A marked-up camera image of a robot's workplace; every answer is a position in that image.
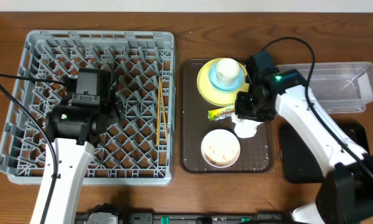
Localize white tissue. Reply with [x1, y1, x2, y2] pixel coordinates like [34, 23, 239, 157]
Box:
[231, 114, 262, 139]

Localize yellow plate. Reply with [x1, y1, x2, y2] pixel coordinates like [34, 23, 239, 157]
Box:
[197, 58, 249, 106]

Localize yellow green snack wrapper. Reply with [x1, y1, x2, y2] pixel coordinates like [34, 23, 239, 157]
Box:
[207, 106, 235, 121]

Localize white bowl with rice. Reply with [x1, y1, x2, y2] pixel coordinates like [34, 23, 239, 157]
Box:
[201, 129, 241, 169]

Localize wooden chopstick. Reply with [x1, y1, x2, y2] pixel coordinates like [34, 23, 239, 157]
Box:
[159, 78, 168, 142]
[156, 76, 161, 147]

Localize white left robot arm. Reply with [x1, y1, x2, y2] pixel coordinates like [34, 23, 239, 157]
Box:
[31, 68, 124, 223]

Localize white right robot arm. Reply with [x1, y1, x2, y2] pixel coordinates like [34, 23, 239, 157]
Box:
[235, 51, 373, 223]

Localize grey plastic dishwasher rack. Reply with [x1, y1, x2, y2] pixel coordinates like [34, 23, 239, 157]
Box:
[0, 30, 176, 185]

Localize light blue bowl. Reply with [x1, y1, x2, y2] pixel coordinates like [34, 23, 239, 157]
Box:
[209, 62, 245, 92]

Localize white cup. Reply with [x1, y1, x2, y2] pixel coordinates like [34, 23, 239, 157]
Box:
[216, 58, 240, 84]

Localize black tray bin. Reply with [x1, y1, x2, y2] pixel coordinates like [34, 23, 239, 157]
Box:
[280, 121, 370, 184]

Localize clear plastic bin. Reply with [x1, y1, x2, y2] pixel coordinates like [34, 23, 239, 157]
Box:
[275, 61, 373, 114]

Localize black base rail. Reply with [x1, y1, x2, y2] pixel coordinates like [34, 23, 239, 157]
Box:
[74, 203, 294, 224]

